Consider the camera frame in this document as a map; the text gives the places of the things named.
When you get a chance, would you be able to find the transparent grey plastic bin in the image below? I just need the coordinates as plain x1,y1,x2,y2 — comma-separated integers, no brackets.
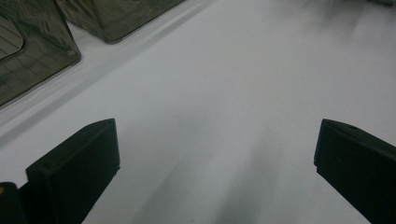
55,0,185,45
0,0,82,107

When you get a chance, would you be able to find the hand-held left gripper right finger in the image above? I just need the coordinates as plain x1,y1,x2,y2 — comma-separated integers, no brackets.
313,119,396,224

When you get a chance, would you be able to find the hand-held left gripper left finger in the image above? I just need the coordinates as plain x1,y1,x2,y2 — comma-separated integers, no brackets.
19,118,120,224

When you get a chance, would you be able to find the white table sheet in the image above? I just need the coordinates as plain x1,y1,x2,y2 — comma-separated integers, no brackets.
0,0,396,224

